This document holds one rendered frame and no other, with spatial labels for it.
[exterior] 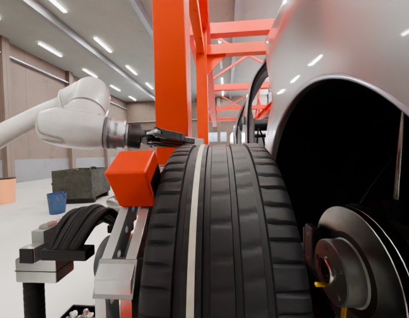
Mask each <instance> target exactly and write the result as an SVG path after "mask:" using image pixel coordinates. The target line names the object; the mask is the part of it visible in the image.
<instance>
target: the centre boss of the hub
mask: <svg viewBox="0 0 409 318"><path fill-rule="evenodd" d="M318 269H319V272H320V276H321V278H322V280H323V281H324V282H325V283H326V284H327V285H334V284H335V283H336V273H335V269H334V267H333V264H332V262H331V261H330V259H329V258H328V257H326V256H322V257H320V258H319V260H318Z"/></svg>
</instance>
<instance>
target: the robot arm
mask: <svg viewBox="0 0 409 318"><path fill-rule="evenodd" d="M109 108H110V92H109V91H108V88H107V87H106V84H105V83H104V82H103V81H102V80H100V79H98V78H95V77H85V78H82V79H80V80H79V81H76V82H74V83H73V84H71V85H69V86H67V87H65V88H63V89H61V90H59V92H58V96H57V97H56V98H54V99H52V100H49V101H47V102H44V103H41V104H40V105H37V106H35V107H33V108H30V109H28V110H26V111H24V112H22V113H20V114H18V115H16V116H14V117H12V118H10V119H8V120H6V121H4V122H2V123H0V149H2V148H4V147H5V146H7V145H9V144H11V143H12V142H14V141H16V140H17V139H19V138H21V137H22V136H24V135H26V134H28V133H29V132H31V131H33V130H34V129H35V130H36V132H37V135H38V137H39V138H40V139H41V140H42V141H44V142H46V143H49V144H53V145H56V146H61V147H65V148H73V149H80V150H93V149H98V148H106V149H113V150H124V149H125V146H127V147H128V148H133V149H139V148H140V147H141V143H142V144H146V145H148V146H149V147H150V148H156V147H158V148H177V147H179V146H182V145H196V146H197V145H199V144H204V139H201V138H191V137H185V135H184V134H183V133H179V132H174V131H169V130H165V129H161V128H159V127H154V130H152V129H147V130H143V129H142V124H137V123H129V124H127V120H125V119H118V118H113V117H107V114H108V111H109Z"/></svg>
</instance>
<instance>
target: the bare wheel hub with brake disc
mask: <svg viewBox="0 0 409 318"><path fill-rule="evenodd" d="M318 228H319V230H320V231H322V232H323V239H321V240H319V241H318V243H317V244H316V248H315V255H314V257H315V264H316V271H317V274H318V278H319V280H320V282H324V281H323V280H322V278H321V276H320V272H319V269H318V260H319V258H320V257H322V256H326V257H328V258H329V259H330V261H331V262H332V264H333V267H334V269H335V273H336V283H335V284H334V285H327V284H326V283H325V287H323V289H324V291H325V293H326V295H327V297H328V298H329V299H330V302H331V304H332V307H333V309H334V311H335V313H336V314H337V316H338V318H340V316H341V307H345V308H347V314H346V318H409V264H408V262H407V260H406V258H405V256H404V255H403V253H402V251H401V249H400V248H399V247H398V245H397V243H396V242H395V240H394V239H393V238H392V236H391V235H390V234H389V233H388V231H387V230H386V229H385V228H384V227H383V226H382V224H380V222H378V221H377V220H376V219H375V218H374V217H372V216H371V215H370V214H369V213H367V212H365V211H363V210H362V209H359V208H356V207H354V206H332V207H330V208H328V209H327V210H326V211H325V212H324V213H323V214H322V216H321V218H320V221H319V223H318Z"/></svg>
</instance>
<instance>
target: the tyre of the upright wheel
mask: <svg viewBox="0 0 409 318"><path fill-rule="evenodd" d="M200 146H201V144H199V145H197V146H196V145H182V146H179V147H177V149H175V150H174V152H172V154H171V156H170V157H169V158H168V161H167V162H166V165H165V167H164V170H163V173H162V176H161V178H160V181H159V185H158V188H157V191H156V195H155V199H154V203H153V208H152V212H151V217H150V221H149V230H148V232H147V238H146V246H145V250H144V258H143V266H142V273H141V287H140V290H139V304H138V316H137V318H186V306H187V269H188V244H189V233H190V215H191V206H192V192H193V180H194V175H195V166H196V161H197V155H198V152H199V148H200ZM194 318H314V314H313V304H312V299H311V293H310V287H309V280H308V272H307V269H306V265H305V258H304V252H303V249H302V245H301V238H300V235H299V230H298V228H297V222H296V217H295V215H294V212H293V209H292V204H291V200H290V197H289V194H288V193H287V188H286V186H285V183H284V180H283V178H282V175H281V172H280V170H279V168H278V166H277V164H276V162H275V160H274V158H273V156H272V155H271V154H270V153H269V151H268V150H267V149H266V148H265V147H264V146H262V145H260V144H258V143H244V144H242V145H241V144H229V145H228V146H226V145H225V144H213V146H212V147H210V145H209V144H205V146H204V149H203V153H202V161H201V167H200V178H199V194H198V205H197V229H196V243H195V284H194Z"/></svg>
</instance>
